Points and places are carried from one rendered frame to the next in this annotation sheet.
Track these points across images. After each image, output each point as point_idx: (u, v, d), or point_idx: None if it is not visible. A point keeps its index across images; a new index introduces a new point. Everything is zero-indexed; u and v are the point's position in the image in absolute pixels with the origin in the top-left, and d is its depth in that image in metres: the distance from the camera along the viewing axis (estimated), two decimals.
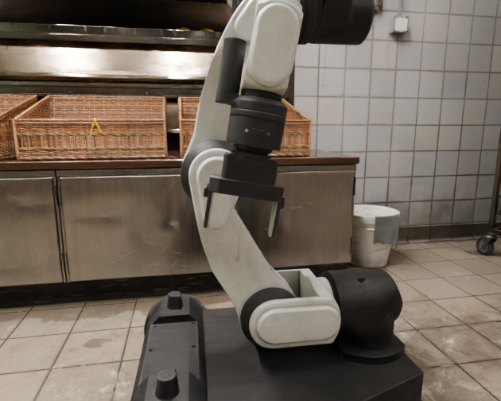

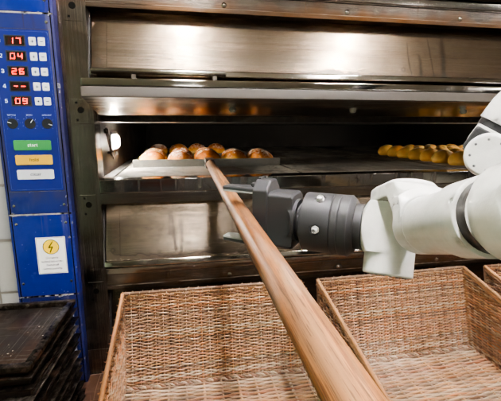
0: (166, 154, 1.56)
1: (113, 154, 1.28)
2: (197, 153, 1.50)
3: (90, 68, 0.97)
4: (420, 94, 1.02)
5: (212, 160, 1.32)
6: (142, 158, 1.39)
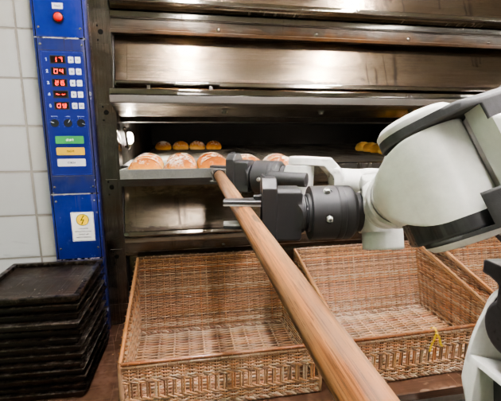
0: (162, 161, 1.26)
1: None
2: (201, 159, 1.21)
3: (114, 79, 1.26)
4: (371, 99, 1.30)
5: (223, 170, 1.02)
6: (132, 168, 1.09)
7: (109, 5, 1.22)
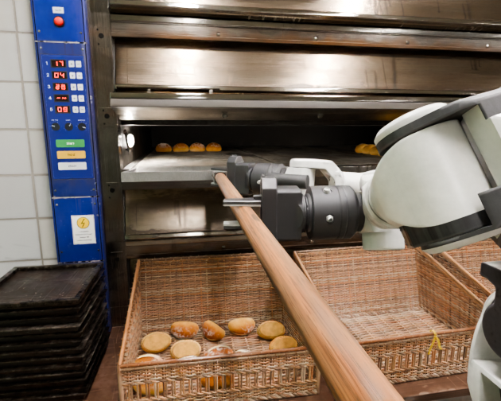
0: (165, 383, 1.07)
1: None
2: (207, 353, 1.18)
3: (114, 83, 1.26)
4: (371, 103, 1.31)
5: (223, 173, 1.02)
6: (145, 336, 1.27)
7: (110, 9, 1.22)
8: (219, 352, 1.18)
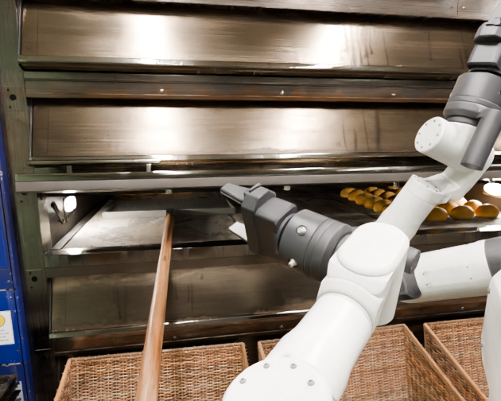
0: None
1: (67, 218, 1.34)
2: None
3: (30, 155, 1.03)
4: (347, 176, 1.07)
5: (172, 213, 1.50)
6: None
7: (21, 66, 0.99)
8: None
